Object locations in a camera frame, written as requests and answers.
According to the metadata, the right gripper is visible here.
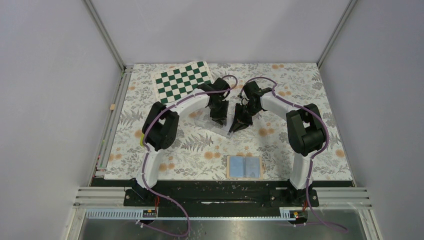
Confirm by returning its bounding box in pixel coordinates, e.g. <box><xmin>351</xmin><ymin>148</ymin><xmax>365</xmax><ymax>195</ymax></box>
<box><xmin>230</xmin><ymin>103</ymin><xmax>261</xmax><ymax>133</ymax></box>

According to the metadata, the clear plastic card box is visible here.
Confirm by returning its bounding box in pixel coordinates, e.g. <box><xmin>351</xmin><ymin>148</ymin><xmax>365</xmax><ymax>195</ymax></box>
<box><xmin>194</xmin><ymin>108</ymin><xmax>234</xmax><ymax>139</ymax></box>

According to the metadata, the beige card holder wallet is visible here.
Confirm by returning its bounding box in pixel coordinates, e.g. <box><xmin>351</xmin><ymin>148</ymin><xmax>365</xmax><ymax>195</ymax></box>
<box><xmin>226</xmin><ymin>155</ymin><xmax>264</xmax><ymax>181</ymax></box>

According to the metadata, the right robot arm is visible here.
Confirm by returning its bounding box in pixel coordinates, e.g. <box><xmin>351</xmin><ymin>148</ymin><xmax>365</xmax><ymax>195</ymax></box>
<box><xmin>230</xmin><ymin>78</ymin><xmax>329</xmax><ymax>206</ymax></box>

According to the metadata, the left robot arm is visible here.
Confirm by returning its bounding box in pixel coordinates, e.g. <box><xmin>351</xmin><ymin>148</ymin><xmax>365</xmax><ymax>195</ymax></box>
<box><xmin>135</xmin><ymin>78</ymin><xmax>231</xmax><ymax>206</ymax></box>

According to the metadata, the floral tablecloth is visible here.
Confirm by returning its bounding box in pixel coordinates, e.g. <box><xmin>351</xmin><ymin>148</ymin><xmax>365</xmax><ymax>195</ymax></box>
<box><xmin>104</xmin><ymin>63</ymin><xmax>354</xmax><ymax>181</ymax></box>

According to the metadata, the green white chessboard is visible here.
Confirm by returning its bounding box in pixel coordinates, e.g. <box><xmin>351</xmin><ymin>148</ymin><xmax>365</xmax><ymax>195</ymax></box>
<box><xmin>151</xmin><ymin>61</ymin><xmax>214</xmax><ymax>104</ymax></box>

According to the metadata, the yellow green small block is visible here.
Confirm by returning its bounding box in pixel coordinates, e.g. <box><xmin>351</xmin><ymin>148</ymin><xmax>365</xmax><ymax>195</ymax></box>
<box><xmin>139</xmin><ymin>133</ymin><xmax>145</xmax><ymax>147</ymax></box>

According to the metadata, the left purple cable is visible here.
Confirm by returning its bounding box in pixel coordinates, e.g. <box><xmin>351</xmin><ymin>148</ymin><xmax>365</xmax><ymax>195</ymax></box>
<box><xmin>140</xmin><ymin>74</ymin><xmax>238</xmax><ymax>237</ymax></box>

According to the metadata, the purple cable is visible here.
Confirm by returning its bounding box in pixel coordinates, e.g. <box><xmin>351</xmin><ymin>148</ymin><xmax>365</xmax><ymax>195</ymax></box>
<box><xmin>140</xmin><ymin>74</ymin><xmax>238</xmax><ymax>237</ymax></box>
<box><xmin>239</xmin><ymin>76</ymin><xmax>349</xmax><ymax>234</ymax></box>

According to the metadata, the white slotted cable duct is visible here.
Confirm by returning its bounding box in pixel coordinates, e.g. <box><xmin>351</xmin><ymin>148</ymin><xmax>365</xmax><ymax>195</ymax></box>
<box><xmin>85</xmin><ymin>207</ymin><xmax>299</xmax><ymax>221</ymax></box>

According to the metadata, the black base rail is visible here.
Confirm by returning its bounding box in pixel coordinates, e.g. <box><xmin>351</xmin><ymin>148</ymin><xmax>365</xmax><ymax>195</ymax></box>
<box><xmin>113</xmin><ymin>179</ymin><xmax>320</xmax><ymax>214</ymax></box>

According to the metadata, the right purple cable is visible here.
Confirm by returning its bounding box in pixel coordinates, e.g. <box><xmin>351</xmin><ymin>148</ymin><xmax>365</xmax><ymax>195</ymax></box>
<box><xmin>239</xmin><ymin>76</ymin><xmax>349</xmax><ymax>234</ymax></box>

